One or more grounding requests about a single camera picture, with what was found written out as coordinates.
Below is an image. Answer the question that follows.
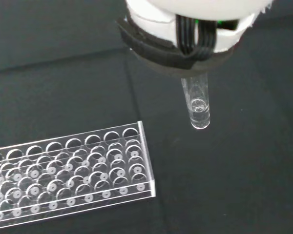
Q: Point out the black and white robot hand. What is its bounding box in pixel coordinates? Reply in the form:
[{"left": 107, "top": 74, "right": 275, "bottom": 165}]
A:
[{"left": 115, "top": 0, "right": 274, "bottom": 78}]

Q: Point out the clear plastic test tube rack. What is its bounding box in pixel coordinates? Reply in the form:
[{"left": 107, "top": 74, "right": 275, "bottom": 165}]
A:
[{"left": 0, "top": 120, "right": 157, "bottom": 231}]

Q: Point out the black bench cloth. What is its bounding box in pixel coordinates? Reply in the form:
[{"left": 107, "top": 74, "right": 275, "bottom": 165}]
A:
[{"left": 0, "top": 0, "right": 293, "bottom": 234}]

